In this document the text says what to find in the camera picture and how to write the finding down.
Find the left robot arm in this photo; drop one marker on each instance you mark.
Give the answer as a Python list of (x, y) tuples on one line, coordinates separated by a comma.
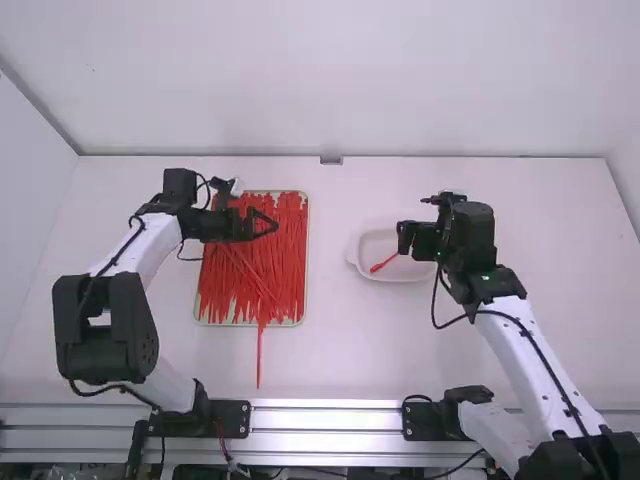
[(150, 240)]

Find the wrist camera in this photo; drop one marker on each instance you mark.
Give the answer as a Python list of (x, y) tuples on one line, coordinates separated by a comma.
[(455, 194), (227, 186)]

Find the white dish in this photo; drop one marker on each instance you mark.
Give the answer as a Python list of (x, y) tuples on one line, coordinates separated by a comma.
[(400, 275)]

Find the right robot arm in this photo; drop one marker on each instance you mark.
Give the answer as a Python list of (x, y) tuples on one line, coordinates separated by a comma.
[(515, 330)]

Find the silver rails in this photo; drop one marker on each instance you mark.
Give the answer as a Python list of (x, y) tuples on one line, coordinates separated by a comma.
[(325, 420)]

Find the pale tray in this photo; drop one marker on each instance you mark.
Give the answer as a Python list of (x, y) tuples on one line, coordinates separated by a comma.
[(307, 250)]

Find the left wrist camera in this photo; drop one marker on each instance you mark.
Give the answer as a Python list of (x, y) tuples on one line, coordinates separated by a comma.
[(227, 186)]

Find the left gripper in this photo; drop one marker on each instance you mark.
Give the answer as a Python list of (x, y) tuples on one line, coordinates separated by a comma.
[(225, 225)]

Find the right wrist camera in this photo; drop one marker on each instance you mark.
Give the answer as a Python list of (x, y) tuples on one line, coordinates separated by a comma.
[(455, 194)]

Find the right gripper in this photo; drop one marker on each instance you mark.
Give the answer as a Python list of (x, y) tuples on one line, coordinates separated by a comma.
[(427, 240)]

